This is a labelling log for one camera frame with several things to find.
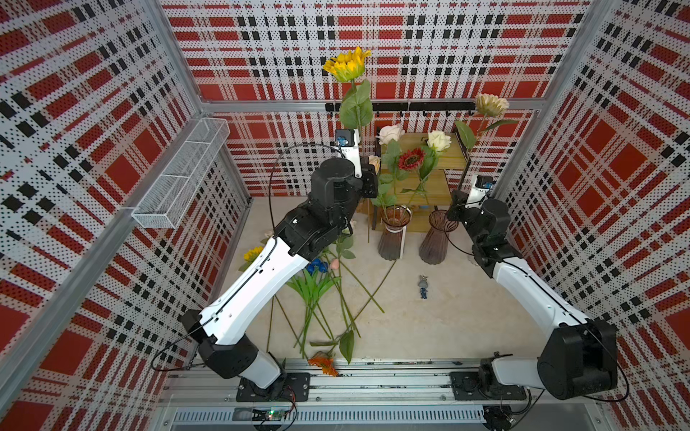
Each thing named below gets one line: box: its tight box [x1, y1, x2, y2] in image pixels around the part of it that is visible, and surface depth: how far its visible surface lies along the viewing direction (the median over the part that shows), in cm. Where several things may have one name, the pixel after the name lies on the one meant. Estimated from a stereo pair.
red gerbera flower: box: [398, 147, 426, 207], surface depth 77 cm
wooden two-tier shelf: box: [371, 127, 471, 232], surface depth 83 cm
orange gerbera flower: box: [308, 260, 399, 378], surface depth 80 cm
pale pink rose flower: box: [371, 123, 406, 217], surface depth 82 cm
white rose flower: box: [400, 130, 452, 207], surface depth 80 cm
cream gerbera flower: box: [454, 93, 518, 192], surface depth 66 cm
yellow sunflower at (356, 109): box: [322, 46, 374, 135], surface depth 52 cm
